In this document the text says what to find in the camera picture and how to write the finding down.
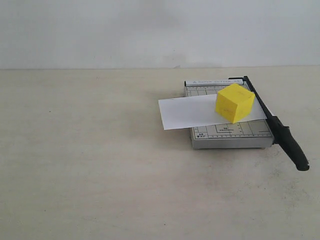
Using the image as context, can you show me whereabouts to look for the white paper strip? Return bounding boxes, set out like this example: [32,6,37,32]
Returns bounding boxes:
[158,94,267,130]

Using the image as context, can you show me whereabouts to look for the yellow foam cube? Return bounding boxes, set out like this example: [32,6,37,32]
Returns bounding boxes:
[215,83,255,124]

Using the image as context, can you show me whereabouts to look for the black cutter blade lever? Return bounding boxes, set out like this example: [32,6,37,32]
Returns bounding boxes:
[228,76,310,172]

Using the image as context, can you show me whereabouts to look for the grey paper cutter base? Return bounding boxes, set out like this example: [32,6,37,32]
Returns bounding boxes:
[184,77,274,149]

